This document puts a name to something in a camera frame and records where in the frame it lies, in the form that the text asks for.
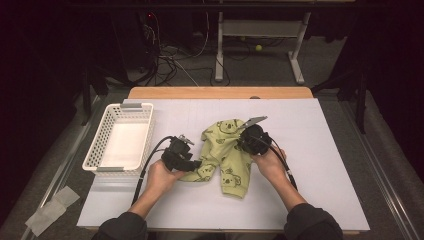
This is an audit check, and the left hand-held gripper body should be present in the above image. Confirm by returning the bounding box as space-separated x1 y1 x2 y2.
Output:
161 134 198 173

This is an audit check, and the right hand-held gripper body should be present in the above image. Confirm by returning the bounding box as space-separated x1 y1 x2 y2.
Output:
237 115 273 156

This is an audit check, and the green printed baby romper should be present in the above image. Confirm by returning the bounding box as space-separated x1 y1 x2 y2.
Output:
179 118 254 199

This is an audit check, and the white perforated plastic basket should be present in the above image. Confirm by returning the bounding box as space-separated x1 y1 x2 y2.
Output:
81 102 155 177

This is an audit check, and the person's right hand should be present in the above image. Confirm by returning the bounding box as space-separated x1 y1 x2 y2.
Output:
251 146 288 183

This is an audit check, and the person's left hand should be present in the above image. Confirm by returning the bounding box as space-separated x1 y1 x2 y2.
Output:
145 159 188 198

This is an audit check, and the white table mat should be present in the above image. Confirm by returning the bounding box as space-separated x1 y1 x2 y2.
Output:
76 98 371 233

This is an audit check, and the black stand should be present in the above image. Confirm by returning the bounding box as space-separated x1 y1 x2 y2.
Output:
311 68 369 135
80 64 109 127

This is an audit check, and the dark box with red light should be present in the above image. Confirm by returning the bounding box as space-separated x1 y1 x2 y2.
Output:
111 9 159 73

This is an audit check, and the grey tape patch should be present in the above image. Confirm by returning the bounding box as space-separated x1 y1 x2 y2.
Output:
24 185 81 238

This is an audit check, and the bundle of floor cables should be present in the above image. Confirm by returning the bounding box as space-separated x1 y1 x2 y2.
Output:
139 13 232 88

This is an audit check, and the white metal desk frame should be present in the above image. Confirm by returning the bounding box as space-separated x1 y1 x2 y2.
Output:
214 11 313 85

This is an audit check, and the metal floor rail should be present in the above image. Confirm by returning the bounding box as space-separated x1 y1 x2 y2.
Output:
19 94 103 240
339 99 421 240

